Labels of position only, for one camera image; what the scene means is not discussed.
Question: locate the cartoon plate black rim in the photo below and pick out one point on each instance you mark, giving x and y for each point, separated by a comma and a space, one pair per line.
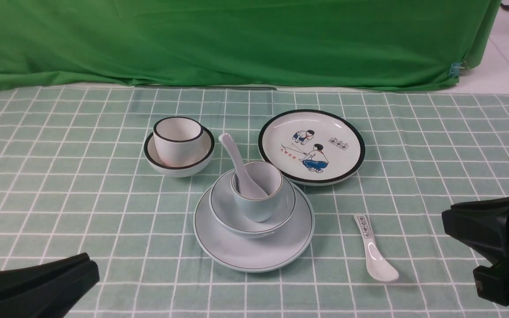
312, 147

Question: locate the green backdrop cloth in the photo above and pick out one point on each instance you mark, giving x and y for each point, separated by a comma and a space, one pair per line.
384, 45

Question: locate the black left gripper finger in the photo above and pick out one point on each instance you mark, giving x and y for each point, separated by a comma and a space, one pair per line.
49, 290

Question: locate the pale blue plate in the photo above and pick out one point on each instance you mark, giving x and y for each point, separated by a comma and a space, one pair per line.
255, 255

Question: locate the blue clip on backdrop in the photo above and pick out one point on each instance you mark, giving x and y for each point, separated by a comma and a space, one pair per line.
455, 70

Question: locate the pale blue cup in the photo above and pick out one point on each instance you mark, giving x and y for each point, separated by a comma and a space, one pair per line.
270, 180

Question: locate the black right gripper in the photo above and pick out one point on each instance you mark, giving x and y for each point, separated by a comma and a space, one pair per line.
484, 227

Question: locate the plain white ceramic spoon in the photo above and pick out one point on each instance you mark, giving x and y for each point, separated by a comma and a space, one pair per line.
246, 186

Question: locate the pale blue bowl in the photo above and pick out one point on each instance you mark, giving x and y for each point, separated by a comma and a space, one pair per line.
228, 214

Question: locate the white spoon with print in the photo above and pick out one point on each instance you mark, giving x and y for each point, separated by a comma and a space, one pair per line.
376, 265

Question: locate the white cup black rim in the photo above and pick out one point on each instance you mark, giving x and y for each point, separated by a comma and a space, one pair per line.
178, 141

